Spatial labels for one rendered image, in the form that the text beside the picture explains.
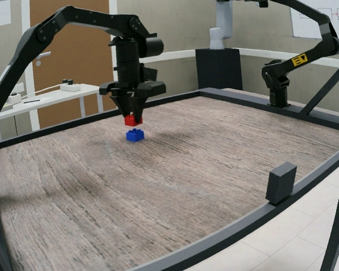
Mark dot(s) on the blue block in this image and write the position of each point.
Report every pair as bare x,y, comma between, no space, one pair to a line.
134,136

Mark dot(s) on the red toy brick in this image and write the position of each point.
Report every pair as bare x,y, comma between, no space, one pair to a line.
130,121

